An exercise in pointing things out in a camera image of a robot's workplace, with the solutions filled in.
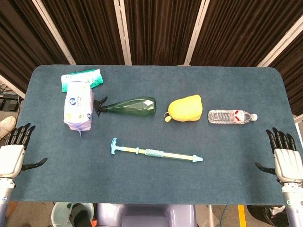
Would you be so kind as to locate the white frame post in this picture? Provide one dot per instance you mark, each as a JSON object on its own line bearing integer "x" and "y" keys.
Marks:
{"x": 123, "y": 30}
{"x": 281, "y": 40}
{"x": 54, "y": 30}
{"x": 196, "y": 33}

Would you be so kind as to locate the yellow plush toy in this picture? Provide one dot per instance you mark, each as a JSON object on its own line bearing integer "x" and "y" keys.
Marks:
{"x": 185, "y": 108}

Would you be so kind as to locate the white plastic bucket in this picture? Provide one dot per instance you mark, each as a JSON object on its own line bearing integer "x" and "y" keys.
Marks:
{"x": 60, "y": 212}

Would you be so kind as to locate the clear plastic water bottle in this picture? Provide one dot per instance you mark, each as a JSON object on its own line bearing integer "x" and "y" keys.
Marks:
{"x": 225, "y": 116}

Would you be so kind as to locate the purple white tissue pack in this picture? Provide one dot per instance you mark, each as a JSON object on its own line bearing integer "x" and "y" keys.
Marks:
{"x": 78, "y": 106}

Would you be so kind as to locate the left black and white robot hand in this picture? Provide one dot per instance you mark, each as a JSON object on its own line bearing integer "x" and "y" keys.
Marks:
{"x": 10, "y": 158}

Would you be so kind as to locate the dark brown curtain panel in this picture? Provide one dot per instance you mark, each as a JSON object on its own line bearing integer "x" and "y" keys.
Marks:
{"x": 87, "y": 28}
{"x": 241, "y": 28}
{"x": 161, "y": 28}
{"x": 19, "y": 42}

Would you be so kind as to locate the white shoe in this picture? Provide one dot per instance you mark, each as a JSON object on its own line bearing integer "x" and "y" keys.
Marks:
{"x": 7, "y": 125}

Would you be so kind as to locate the green white wipes pack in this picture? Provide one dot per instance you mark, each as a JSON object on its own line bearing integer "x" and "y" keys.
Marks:
{"x": 92, "y": 75}

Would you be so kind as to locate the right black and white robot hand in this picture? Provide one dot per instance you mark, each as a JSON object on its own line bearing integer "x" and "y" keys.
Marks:
{"x": 287, "y": 163}

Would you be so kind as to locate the clear plastic tube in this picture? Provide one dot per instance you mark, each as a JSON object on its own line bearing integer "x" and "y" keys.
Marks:
{"x": 176, "y": 157}

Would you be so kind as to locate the blue felt table mat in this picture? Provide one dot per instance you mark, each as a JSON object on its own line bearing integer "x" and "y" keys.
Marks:
{"x": 151, "y": 179}

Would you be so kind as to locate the lavender robot torso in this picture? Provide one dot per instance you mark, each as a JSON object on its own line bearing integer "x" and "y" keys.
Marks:
{"x": 146, "y": 216}

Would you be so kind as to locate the green plastic spray bottle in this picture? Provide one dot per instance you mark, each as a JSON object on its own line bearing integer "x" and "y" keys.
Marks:
{"x": 132, "y": 107}

